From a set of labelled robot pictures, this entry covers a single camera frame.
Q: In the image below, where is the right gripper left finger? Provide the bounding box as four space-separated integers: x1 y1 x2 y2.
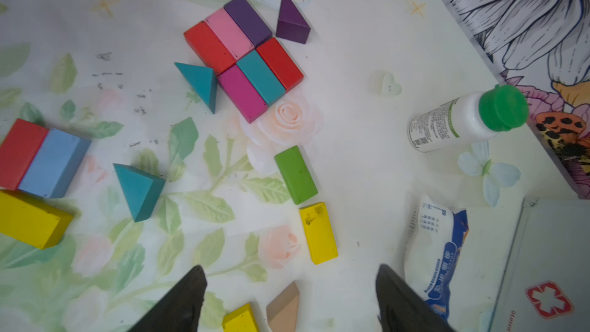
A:
129 265 207 332

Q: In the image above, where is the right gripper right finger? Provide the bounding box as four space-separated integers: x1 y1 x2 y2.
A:
376 264 453 332

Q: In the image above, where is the tan triangular block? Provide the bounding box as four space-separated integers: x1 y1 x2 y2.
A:
266 281 300 332

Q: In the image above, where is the teal triangular block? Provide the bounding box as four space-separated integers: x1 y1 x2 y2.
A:
114 164 166 222

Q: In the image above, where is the green rectangular block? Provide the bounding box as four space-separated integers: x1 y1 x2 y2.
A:
274 145 318 204

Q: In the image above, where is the yellow block cluster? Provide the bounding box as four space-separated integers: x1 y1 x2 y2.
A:
1 190 74 250

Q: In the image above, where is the light blue block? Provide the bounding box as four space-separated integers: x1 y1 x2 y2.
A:
18 128 91 198

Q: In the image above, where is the magenta rectangular block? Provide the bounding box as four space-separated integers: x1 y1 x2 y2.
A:
218 65 267 124

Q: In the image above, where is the red block cluster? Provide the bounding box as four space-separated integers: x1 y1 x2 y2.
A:
0 118 49 190

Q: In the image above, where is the teal triangle cluster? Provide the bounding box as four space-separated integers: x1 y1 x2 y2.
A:
175 62 218 114

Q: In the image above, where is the teal rectangular block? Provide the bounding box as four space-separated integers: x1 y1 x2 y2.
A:
237 50 286 105

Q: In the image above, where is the red rectangular block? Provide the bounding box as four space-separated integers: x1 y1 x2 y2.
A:
256 38 304 92
184 22 236 75

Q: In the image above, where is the pink rectangular block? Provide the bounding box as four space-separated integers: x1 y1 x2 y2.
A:
205 9 254 60

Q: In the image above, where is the purple triangular block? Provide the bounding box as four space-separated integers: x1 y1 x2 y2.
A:
276 0 311 44

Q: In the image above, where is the dark purple rectangular block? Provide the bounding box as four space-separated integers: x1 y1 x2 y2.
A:
224 0 273 48

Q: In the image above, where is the blue white plastic packet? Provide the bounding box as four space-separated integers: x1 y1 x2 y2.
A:
403 195 469 321

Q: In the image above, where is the silver metal case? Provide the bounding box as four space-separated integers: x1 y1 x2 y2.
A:
490 198 589 331

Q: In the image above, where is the white bottle green cap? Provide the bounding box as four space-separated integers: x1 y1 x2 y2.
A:
408 85 529 152

